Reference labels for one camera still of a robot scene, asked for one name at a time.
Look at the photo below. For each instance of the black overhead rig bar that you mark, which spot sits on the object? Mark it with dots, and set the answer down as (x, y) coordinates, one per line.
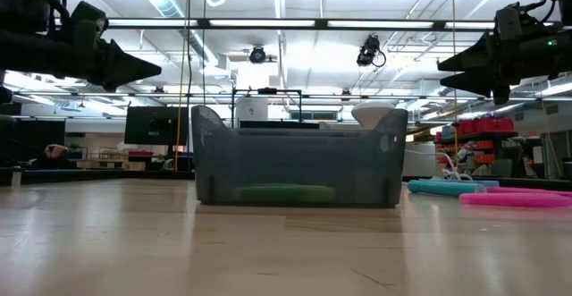
(320, 24)

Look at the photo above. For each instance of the blue marker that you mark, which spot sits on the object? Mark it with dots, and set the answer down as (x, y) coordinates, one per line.
(491, 183)
(442, 188)

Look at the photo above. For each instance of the black storage shelf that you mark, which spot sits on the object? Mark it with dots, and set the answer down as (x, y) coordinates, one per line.
(491, 134)

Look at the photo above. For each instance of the green marker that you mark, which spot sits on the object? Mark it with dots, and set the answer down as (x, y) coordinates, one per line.
(286, 195)

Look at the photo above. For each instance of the small grey post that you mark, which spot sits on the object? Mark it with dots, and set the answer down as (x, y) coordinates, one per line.
(16, 177)

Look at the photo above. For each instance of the white bucket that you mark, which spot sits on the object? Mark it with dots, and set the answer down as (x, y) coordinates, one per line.
(420, 162)

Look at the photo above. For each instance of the long black light rail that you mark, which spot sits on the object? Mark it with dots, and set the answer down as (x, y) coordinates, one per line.
(134, 95)

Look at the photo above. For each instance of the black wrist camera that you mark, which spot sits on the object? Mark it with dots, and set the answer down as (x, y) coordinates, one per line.
(89, 19)
(508, 23)

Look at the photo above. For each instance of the small red storage bin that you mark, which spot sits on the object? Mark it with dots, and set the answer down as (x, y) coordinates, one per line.
(466, 128)

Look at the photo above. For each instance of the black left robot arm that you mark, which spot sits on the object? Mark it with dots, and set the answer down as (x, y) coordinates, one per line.
(27, 50)

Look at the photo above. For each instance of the black cabinet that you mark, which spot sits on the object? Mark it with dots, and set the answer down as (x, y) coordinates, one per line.
(277, 124)

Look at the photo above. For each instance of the black computer monitor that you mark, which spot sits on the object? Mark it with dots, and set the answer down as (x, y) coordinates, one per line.
(154, 126)

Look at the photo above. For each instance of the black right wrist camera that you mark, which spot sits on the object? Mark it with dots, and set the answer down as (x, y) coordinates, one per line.
(508, 23)

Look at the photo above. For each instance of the dark translucent plastic bin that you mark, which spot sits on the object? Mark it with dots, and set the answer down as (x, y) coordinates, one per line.
(295, 162)

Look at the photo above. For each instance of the black overhead camera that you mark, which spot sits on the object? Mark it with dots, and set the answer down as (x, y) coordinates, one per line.
(257, 55)

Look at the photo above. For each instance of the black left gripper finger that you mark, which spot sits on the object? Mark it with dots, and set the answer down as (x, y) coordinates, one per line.
(127, 65)

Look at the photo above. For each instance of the person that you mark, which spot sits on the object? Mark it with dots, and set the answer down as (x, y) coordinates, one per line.
(56, 151)

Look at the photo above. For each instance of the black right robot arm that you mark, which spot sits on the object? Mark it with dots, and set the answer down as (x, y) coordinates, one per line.
(558, 59)

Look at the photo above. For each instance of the white cylindrical container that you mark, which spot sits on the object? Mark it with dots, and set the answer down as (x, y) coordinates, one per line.
(252, 108)

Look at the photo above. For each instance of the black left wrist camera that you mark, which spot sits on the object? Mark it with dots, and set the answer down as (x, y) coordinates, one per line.
(89, 19)

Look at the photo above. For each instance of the large black panel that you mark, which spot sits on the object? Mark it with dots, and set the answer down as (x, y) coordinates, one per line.
(31, 132)

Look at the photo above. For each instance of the large red storage bin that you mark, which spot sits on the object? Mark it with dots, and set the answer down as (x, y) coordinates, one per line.
(496, 125)

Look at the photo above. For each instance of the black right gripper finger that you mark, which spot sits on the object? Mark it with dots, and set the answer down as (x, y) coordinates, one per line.
(478, 56)
(473, 83)

